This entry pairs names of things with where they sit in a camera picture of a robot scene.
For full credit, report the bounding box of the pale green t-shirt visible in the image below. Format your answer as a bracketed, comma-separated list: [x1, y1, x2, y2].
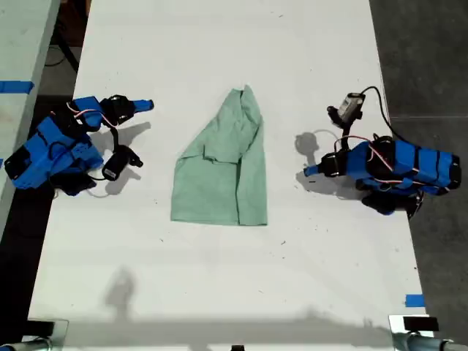
[170, 84, 269, 227]

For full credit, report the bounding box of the long blue tape strip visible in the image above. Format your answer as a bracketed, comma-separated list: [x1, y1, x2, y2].
[0, 80, 35, 94]

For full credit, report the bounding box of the pale side table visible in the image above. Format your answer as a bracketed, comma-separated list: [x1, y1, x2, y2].
[0, 0, 61, 230]

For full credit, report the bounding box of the short blue tape piece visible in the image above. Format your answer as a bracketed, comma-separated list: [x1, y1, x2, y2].
[404, 293, 426, 309]

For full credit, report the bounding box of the shiny metal plate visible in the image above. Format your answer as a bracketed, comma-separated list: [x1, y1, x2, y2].
[388, 314, 440, 338]
[26, 319, 70, 345]

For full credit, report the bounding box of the small black box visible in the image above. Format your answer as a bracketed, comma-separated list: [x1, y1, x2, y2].
[26, 320, 56, 338]
[402, 316, 439, 332]

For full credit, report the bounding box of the grey metal pipe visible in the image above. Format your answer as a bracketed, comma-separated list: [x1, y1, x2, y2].
[0, 337, 53, 351]
[393, 333, 468, 351]

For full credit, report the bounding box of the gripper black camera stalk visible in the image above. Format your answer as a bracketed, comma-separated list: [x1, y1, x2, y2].
[340, 119, 355, 151]
[109, 126, 122, 154]

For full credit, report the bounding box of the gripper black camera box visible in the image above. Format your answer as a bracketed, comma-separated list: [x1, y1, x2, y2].
[325, 92, 367, 127]
[102, 145, 145, 182]

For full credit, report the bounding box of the camera black cable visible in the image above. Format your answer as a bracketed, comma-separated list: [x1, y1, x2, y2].
[360, 86, 403, 143]

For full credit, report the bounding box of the black floor cable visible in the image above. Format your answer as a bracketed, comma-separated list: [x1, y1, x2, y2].
[45, 34, 80, 74]

